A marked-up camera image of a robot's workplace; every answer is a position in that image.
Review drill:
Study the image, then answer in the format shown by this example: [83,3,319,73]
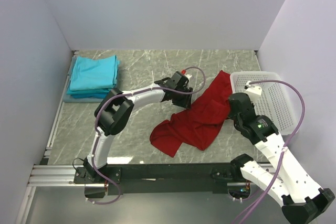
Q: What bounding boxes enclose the red t shirt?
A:
[150,71,232,157]

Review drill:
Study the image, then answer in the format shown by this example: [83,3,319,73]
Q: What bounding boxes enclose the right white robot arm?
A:
[228,93,335,223]

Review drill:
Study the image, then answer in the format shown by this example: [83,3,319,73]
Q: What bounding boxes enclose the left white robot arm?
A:
[83,71,193,183]

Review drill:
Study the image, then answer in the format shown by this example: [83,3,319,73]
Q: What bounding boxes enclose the white plastic perforated basket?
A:
[230,71,298,135]

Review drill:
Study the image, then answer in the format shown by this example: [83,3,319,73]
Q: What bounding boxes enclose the light blue folded t shirt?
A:
[69,55,120,92]

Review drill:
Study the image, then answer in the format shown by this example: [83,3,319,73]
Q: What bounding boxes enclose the teal folded t shirt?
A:
[66,88,111,99]

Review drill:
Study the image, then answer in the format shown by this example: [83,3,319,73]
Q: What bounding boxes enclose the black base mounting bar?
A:
[73,163,246,198]

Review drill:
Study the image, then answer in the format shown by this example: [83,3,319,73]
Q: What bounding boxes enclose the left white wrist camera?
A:
[181,69,192,80]

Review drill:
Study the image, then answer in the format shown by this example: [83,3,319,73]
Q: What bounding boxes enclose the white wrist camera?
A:
[181,69,192,80]
[244,81,262,99]

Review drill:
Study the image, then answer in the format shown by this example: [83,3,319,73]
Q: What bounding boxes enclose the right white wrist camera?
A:
[244,81,262,99]

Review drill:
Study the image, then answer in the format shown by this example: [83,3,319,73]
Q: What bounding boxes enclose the aluminium frame rail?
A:
[26,50,106,188]

